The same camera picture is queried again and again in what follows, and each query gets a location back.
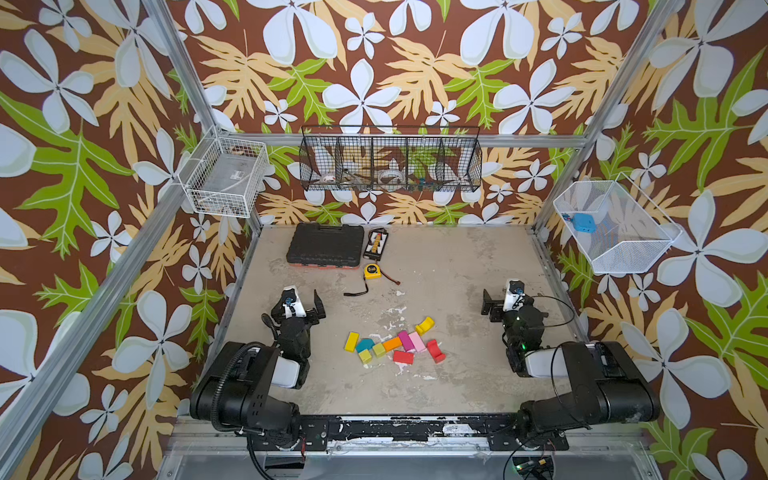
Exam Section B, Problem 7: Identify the teal block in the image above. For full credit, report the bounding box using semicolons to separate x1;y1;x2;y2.
355;338;375;353

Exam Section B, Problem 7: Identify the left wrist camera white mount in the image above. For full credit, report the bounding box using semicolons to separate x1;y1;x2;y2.
279;287;305;318

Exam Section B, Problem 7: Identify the red arch block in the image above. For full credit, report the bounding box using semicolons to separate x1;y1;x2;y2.
426;339;446;364

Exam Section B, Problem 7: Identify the black tool case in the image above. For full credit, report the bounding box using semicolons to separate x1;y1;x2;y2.
286;223;365;269

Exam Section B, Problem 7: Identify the orange block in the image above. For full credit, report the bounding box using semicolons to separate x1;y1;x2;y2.
383;337;402;352

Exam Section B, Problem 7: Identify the black wire basket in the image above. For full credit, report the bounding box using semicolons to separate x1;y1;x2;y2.
298;125;483;192

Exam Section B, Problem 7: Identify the red flat block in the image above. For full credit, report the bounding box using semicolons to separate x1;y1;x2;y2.
393;350;414;365

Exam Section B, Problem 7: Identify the yellow tape measure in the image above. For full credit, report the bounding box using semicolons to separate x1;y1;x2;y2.
343;263;401;297

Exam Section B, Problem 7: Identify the white wire basket left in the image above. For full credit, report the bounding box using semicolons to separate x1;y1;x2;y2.
179;128;270;219

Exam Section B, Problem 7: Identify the yellow rectangular block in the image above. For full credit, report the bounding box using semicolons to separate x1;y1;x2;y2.
344;332;360;353

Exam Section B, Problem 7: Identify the pink block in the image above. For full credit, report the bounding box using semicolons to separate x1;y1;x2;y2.
409;331;426;352

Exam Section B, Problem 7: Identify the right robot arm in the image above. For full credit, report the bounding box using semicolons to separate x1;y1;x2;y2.
481;281;661;439

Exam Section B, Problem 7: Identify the white mesh basket right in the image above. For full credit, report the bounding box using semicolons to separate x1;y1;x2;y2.
554;174;683;275

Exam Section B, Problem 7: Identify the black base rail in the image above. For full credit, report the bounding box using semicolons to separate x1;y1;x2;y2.
246;413;569;453

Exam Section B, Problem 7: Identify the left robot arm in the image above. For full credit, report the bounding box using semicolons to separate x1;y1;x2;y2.
190;287;326;443

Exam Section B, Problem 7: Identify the yellow arch block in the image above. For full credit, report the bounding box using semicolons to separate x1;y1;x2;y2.
415;317;435;336

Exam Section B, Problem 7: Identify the magenta block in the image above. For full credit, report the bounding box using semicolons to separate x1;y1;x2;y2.
397;330;416;353

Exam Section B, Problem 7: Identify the blue object in basket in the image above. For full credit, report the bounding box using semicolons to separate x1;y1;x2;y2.
570;213;597;234

